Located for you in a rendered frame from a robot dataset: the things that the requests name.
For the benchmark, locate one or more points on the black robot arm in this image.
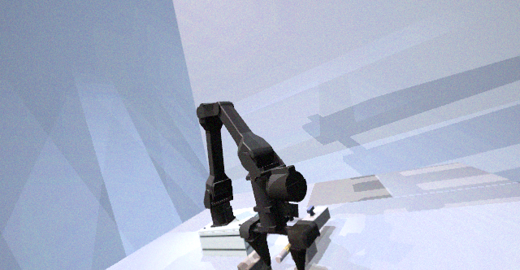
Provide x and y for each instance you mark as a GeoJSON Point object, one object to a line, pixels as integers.
{"type": "Point", "coordinates": [269, 176]}

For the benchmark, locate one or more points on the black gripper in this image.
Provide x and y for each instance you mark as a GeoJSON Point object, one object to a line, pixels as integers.
{"type": "Point", "coordinates": [272, 220]}

